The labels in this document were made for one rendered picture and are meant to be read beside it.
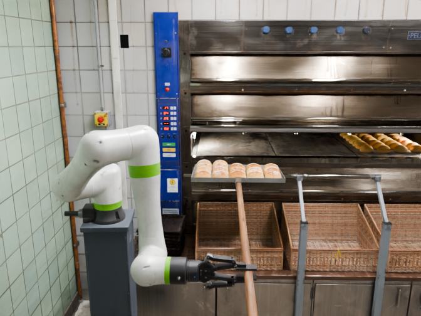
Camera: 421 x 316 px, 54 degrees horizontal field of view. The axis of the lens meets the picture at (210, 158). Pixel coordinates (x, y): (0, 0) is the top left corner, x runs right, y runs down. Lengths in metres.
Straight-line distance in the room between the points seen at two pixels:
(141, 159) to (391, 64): 2.04
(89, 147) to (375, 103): 2.14
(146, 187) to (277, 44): 1.67
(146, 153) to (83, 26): 1.65
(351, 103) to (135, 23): 1.54
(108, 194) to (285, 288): 1.38
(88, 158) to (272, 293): 1.70
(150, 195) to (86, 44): 1.66
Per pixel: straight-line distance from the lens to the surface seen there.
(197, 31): 2.84
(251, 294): 1.34
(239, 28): 2.84
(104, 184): 1.79
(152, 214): 1.51
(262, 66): 2.84
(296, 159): 2.97
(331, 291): 2.80
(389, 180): 3.20
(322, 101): 2.94
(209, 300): 2.75
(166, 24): 2.81
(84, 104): 3.00
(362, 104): 3.01
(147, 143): 1.44
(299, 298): 2.72
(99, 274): 1.95
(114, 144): 1.40
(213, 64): 2.83
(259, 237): 3.04
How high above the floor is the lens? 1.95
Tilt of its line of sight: 15 degrees down
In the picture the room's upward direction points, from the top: straight up
